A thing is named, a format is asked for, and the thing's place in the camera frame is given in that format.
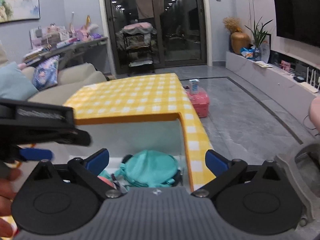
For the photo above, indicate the light blue cushion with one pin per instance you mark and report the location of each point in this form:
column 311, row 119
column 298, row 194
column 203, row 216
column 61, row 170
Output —
column 15, row 82

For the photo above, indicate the blue snack bag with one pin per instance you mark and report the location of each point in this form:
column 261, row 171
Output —
column 247, row 52

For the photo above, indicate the black rolling cart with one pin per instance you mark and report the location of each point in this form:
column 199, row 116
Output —
column 138, row 52

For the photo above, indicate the pink soft cloth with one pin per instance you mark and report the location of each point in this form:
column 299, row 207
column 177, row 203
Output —
column 106, row 181

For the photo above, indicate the gold vase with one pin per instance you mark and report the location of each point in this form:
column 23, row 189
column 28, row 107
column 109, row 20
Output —
column 240, row 42

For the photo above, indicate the beige sofa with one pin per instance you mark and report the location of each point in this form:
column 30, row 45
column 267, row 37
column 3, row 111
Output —
column 75, row 80

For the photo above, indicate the white marble console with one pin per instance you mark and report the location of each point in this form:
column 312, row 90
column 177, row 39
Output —
column 270, row 80

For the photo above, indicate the landscape wall painting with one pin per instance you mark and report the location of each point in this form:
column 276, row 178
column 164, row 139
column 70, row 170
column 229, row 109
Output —
column 18, row 0

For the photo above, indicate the person's knee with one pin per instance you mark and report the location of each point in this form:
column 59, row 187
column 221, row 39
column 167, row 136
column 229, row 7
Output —
column 315, row 115

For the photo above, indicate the white router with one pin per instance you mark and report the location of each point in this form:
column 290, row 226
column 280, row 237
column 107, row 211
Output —
column 311, row 85

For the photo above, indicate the stack of books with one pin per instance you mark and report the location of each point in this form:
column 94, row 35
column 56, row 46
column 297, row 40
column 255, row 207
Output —
column 37, row 53

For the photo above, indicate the pile of pastel toy boxes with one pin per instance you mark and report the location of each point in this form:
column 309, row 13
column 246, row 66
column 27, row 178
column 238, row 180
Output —
column 65, row 33

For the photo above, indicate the person's left hand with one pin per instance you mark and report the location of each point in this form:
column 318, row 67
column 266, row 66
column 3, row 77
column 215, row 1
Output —
column 6, row 197

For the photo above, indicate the black set-top box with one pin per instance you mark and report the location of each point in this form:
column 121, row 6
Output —
column 299, row 79

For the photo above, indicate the glass sliding door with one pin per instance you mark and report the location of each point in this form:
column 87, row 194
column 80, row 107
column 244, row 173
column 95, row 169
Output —
column 180, row 30

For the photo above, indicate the beige cushion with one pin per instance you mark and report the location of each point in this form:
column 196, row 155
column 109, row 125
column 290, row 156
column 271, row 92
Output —
column 3, row 55

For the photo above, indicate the yellow checked tablecloth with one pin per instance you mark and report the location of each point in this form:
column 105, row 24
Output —
column 130, row 95

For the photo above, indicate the teal fabric bag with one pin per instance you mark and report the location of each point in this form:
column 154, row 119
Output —
column 147, row 167

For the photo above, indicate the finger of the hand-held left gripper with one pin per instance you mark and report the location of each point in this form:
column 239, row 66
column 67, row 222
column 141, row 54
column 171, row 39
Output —
column 37, row 154
column 75, row 137

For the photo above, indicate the dried flower bunch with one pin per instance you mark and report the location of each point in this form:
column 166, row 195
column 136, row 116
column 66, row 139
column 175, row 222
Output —
column 232, row 24

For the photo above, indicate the glass vase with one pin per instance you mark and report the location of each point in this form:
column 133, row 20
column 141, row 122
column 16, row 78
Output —
column 260, row 53

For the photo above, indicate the pink decor figure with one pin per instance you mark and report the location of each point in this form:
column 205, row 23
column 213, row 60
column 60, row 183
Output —
column 285, row 65

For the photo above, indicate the printed cartoon cushion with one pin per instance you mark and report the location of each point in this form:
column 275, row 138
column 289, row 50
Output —
column 46, row 72

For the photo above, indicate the pink plastic basket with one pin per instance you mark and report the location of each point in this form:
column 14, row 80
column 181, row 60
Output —
column 200, row 105

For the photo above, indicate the sheets of paper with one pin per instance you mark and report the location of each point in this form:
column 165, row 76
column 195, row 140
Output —
column 262, row 64

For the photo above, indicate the green plant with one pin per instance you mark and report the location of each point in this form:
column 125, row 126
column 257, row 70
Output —
column 260, row 33

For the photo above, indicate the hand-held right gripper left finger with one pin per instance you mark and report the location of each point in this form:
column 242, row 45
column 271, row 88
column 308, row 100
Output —
column 98, row 161

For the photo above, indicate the small blue white carton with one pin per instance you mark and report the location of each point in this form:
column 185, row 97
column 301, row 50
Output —
column 194, row 87

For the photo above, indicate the black television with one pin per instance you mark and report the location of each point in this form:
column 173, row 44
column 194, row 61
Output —
column 297, row 10

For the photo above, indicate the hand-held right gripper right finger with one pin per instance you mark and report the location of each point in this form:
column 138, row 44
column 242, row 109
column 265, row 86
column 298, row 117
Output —
column 215, row 161

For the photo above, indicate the pink cushion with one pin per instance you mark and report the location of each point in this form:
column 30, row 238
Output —
column 137, row 27

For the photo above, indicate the hanging beige cloth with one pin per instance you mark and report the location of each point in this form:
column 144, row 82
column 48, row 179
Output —
column 148, row 2

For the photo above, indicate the grey desk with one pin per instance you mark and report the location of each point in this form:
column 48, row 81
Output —
column 85, row 45

